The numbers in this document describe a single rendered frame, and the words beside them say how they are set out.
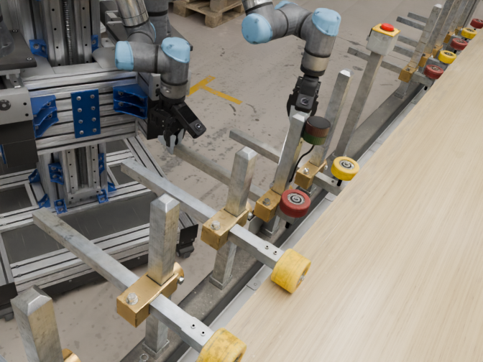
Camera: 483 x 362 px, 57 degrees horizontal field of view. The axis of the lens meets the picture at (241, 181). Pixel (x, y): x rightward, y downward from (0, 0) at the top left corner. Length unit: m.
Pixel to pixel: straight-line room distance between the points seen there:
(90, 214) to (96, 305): 0.39
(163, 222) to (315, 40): 0.71
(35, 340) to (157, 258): 0.26
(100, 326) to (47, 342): 1.28
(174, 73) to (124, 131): 0.51
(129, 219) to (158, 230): 1.28
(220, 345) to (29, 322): 0.32
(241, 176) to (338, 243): 0.33
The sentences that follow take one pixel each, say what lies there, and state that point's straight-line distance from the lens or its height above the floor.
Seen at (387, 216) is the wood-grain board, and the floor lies 0.90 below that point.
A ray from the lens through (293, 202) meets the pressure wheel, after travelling 1.20.
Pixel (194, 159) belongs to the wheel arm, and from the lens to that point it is 1.34.
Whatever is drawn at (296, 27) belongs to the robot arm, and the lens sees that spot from 1.29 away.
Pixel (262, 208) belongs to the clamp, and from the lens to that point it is 1.22.
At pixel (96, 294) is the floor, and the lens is 2.07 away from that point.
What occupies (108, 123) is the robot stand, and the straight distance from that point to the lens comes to 1.65.
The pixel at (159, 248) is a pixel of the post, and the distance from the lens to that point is 0.81.
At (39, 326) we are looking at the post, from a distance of 0.66.
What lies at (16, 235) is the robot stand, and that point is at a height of 0.21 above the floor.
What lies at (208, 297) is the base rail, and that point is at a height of 0.70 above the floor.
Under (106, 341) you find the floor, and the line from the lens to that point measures 1.94.
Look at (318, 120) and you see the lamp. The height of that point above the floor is 1.12.
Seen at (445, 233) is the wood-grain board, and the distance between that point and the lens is 1.32.
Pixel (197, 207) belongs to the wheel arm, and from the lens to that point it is 1.04.
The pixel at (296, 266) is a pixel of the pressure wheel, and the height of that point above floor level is 0.98.
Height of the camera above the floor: 1.68
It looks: 40 degrees down
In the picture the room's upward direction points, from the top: 12 degrees clockwise
